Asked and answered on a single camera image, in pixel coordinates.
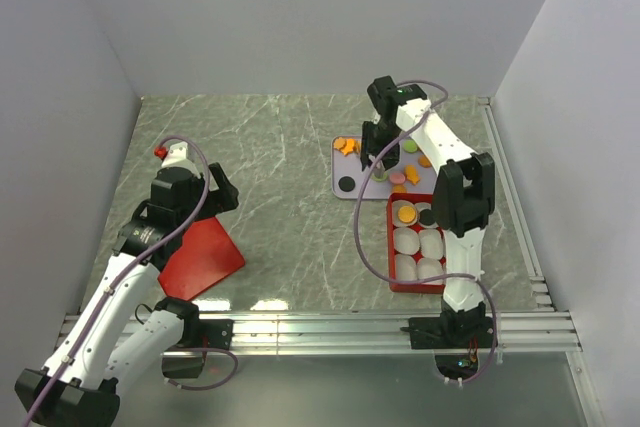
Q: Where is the green round cookie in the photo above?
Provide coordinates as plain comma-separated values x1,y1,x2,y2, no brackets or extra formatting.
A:
371,172,388,182
403,142,417,153

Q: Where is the orange fish cookie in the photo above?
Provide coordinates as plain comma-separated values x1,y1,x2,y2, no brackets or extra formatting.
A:
339,138,361,156
404,165,421,185

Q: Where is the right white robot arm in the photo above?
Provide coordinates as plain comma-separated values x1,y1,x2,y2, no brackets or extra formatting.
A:
359,76,496,346

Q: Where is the red cookie tin box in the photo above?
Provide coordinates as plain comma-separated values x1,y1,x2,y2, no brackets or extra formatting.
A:
386,193,446,295

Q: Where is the orange flower cookie left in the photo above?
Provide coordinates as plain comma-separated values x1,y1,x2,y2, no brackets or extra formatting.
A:
333,137,346,150

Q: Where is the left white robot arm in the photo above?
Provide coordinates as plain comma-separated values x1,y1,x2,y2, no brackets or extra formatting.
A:
15,163,239,426

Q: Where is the purple cable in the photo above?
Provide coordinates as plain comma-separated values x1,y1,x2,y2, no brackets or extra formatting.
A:
353,78,501,388
19,133,240,427

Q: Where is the red tin lid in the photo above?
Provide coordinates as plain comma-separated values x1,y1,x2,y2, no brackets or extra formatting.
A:
158,218,246,301

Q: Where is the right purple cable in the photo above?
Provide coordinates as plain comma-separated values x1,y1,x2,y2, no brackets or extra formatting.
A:
353,78,501,388

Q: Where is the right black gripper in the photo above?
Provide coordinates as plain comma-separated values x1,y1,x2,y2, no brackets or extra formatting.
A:
359,120,401,174

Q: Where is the orange round cookie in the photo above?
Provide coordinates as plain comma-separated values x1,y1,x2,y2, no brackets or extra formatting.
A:
418,156,431,168
397,205,418,225

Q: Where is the lavender plastic tray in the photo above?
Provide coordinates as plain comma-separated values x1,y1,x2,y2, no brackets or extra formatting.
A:
331,136,437,200

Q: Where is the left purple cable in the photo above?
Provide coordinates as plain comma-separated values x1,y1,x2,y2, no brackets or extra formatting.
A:
19,133,240,427

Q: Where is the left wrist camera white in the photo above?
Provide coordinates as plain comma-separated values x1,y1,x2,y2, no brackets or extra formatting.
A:
154,141,194,169

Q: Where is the aluminium rail frame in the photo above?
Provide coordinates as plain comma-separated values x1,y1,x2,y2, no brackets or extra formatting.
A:
202,311,582,356

